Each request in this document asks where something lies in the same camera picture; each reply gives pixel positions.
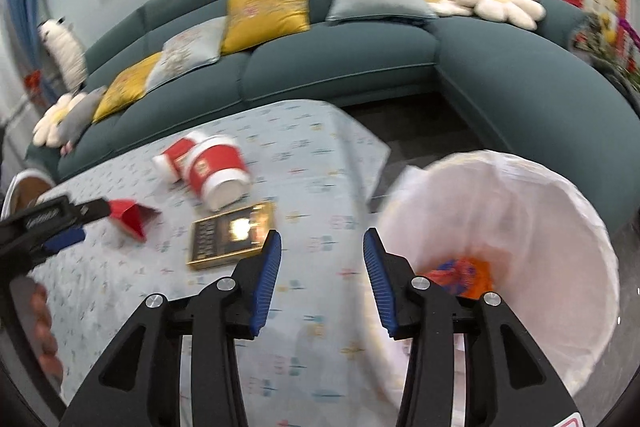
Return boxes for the teal sofa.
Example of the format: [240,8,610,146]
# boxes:
[25,0,640,238]

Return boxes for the white lined trash bin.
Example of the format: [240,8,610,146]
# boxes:
[375,149,621,408]

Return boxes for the person's left hand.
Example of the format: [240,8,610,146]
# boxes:
[27,282,66,383]

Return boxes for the dark gold box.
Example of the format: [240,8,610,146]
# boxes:
[186,201,277,269]

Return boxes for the floral light blue tablecloth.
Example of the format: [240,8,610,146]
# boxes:
[20,99,416,427]

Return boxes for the large red white paper cup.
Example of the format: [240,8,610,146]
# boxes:
[182,134,251,212]

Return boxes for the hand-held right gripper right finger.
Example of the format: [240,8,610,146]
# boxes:
[362,227,583,427]

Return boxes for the grey plush toy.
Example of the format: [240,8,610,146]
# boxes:
[55,86,108,155]

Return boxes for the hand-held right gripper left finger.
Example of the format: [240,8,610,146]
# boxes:
[59,229,283,427]

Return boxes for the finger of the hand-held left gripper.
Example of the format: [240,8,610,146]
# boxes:
[30,228,87,263]
[70,198,114,224]

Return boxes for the orange colourful snack wrapper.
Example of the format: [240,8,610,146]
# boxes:
[425,257,496,300]

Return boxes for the large yellow embroidered pillow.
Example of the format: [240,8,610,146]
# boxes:
[220,0,312,56]

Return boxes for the red paper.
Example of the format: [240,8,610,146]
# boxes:
[107,199,162,242]

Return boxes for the blue curtain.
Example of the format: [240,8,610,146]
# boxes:
[5,0,46,122]

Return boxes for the white plush toy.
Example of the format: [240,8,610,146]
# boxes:
[37,18,88,90]

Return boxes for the artificial flowers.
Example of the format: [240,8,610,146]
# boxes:
[570,12,640,92]

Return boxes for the small red white paper cup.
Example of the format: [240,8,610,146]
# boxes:
[152,131,211,182]

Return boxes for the brown chair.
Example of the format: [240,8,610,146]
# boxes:
[0,171,57,220]

